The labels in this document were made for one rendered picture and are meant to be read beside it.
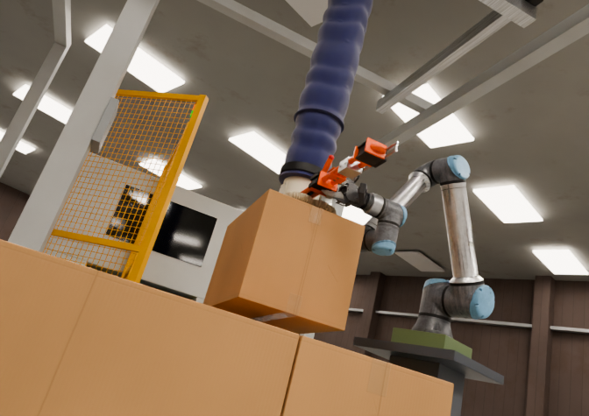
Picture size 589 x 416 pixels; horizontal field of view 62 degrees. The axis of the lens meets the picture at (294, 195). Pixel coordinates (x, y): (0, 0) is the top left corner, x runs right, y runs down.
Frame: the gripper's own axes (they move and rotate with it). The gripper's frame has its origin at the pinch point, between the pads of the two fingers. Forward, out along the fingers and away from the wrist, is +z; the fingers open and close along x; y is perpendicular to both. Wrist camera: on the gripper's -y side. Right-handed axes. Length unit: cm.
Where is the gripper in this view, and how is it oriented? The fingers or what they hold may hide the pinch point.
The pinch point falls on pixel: (327, 182)
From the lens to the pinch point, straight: 190.2
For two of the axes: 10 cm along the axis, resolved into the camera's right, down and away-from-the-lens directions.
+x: 2.5, -8.9, 3.7
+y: -4.0, 2.6, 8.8
